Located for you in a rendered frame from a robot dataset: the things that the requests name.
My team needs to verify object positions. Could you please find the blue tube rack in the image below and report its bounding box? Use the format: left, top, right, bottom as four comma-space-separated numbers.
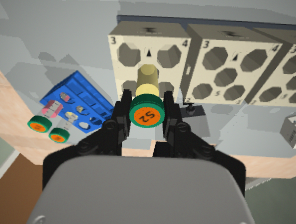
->
40, 70, 114, 133

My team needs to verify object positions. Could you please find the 50 ml tube with green cap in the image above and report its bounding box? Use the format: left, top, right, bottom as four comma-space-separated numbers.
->
129, 64, 165, 128

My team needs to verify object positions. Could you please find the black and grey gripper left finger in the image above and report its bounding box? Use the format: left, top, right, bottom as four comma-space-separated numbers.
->
42, 89, 132, 191

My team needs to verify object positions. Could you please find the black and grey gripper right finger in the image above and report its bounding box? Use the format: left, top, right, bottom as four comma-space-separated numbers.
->
162, 91, 246, 198

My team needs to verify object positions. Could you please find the sample tube with green cap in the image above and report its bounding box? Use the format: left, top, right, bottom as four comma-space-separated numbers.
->
27, 92, 70, 133

